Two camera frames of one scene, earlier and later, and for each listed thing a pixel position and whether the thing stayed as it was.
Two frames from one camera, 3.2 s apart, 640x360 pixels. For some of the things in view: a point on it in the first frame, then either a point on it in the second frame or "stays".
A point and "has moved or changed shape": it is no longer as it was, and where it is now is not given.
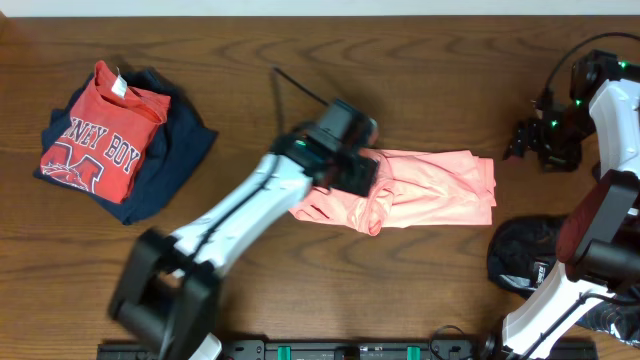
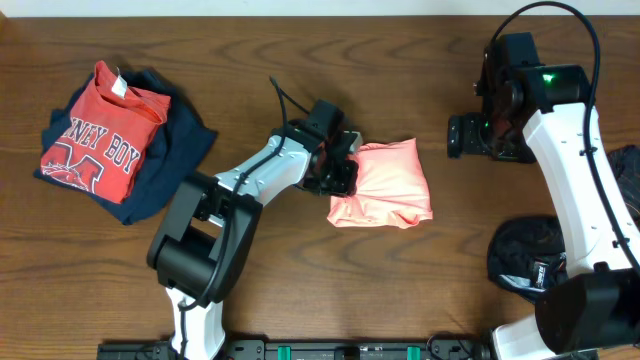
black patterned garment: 522,253 stays
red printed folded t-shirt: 100,146 stays
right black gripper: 527,137 -> 464,138
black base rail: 346,349 stays
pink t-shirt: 413,188 has moved or changed shape
